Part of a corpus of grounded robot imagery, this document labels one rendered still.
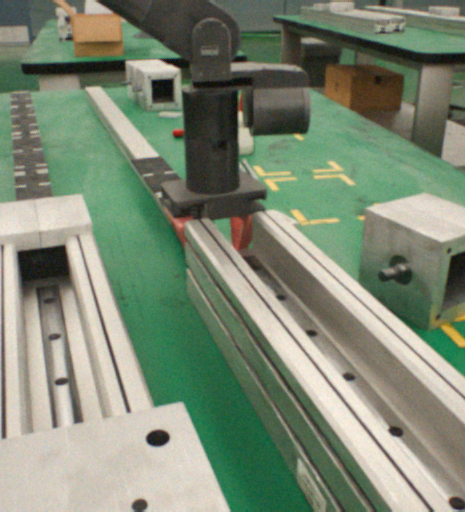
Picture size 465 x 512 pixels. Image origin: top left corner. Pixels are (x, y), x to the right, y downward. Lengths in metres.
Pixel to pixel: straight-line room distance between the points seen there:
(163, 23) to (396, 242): 0.30
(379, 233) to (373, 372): 0.21
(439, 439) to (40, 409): 0.26
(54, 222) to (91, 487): 0.38
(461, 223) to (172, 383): 0.31
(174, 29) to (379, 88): 3.83
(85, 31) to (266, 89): 2.05
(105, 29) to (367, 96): 2.23
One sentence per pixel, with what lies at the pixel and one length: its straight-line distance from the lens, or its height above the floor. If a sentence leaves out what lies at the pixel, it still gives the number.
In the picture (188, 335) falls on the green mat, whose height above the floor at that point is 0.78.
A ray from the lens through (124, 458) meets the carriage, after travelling 0.28.
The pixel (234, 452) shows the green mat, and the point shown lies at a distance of 0.46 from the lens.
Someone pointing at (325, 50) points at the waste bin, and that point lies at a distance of 5.49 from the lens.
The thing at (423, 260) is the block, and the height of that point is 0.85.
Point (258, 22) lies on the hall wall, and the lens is 11.87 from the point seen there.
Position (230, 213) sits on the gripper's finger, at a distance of 0.64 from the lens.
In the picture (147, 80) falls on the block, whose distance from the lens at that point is 1.53.
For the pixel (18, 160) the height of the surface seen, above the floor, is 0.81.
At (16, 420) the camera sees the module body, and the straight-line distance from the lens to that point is 0.37.
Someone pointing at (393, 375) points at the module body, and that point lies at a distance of 0.43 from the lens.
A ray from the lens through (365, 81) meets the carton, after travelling 4.34.
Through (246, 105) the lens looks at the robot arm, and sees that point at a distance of 0.62.
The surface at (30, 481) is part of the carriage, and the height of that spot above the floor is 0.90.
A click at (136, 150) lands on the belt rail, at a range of 1.08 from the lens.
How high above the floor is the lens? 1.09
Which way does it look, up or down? 26 degrees down
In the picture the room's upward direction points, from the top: straight up
